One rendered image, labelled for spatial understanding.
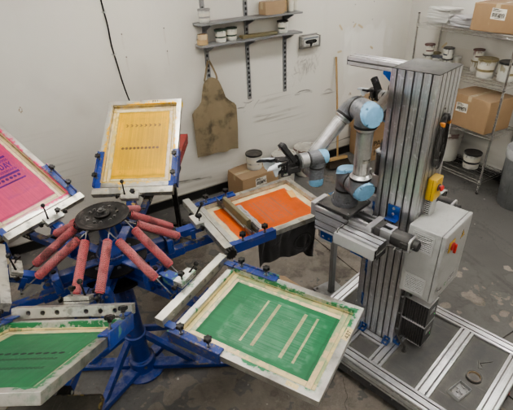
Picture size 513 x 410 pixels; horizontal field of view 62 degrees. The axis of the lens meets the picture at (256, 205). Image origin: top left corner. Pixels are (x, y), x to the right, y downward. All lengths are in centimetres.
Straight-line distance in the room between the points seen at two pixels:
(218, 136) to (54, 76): 176
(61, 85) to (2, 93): 48
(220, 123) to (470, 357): 328
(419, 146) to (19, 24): 328
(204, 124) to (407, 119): 286
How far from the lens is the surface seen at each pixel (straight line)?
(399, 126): 234
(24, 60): 427
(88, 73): 435
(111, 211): 256
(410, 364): 310
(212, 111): 478
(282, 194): 321
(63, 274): 267
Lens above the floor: 257
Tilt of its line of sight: 31 degrees down
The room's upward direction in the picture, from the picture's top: 3 degrees counter-clockwise
